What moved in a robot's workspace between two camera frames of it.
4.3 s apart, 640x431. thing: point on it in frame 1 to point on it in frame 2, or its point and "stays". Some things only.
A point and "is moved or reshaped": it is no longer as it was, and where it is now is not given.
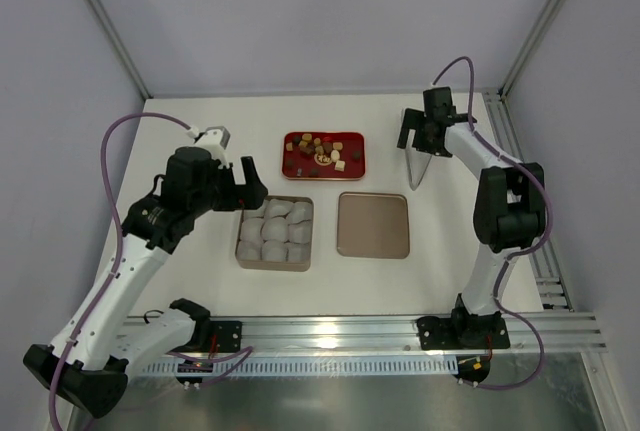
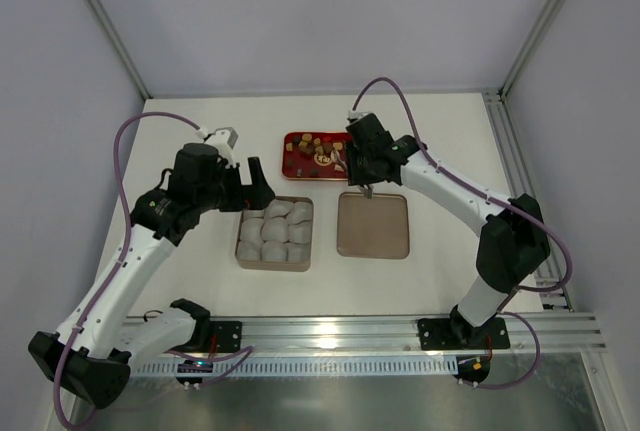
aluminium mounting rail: [367, 335] stays
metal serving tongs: [417, 163] is moved or reshaped
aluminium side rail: [549, 282] stays
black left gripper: [232, 191] stays
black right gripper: [423, 136] to [361, 174]
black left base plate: [228, 335] stays
